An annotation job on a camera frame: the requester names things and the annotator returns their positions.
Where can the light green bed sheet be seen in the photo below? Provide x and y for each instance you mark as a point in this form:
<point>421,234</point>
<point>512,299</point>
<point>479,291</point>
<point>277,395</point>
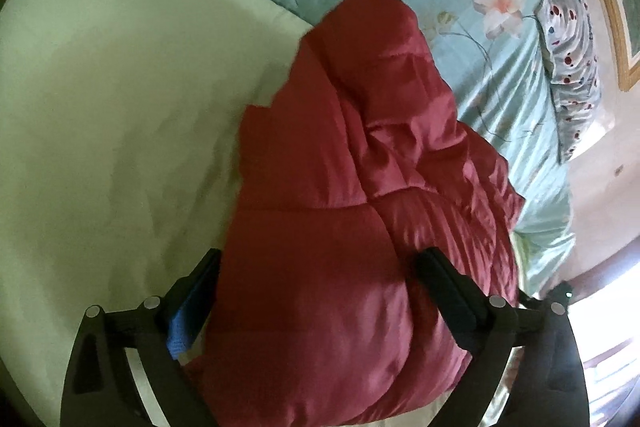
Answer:
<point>115,117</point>

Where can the spotted grey pillow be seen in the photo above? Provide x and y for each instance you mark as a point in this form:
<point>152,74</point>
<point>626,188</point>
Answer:
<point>570,57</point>

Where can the red quilted jacket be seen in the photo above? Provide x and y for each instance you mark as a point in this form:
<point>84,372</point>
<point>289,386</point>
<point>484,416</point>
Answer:
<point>350,207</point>

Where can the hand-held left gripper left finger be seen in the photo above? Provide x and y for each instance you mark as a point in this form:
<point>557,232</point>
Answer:
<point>182,332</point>

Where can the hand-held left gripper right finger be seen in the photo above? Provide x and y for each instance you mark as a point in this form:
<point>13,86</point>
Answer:
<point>450,302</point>

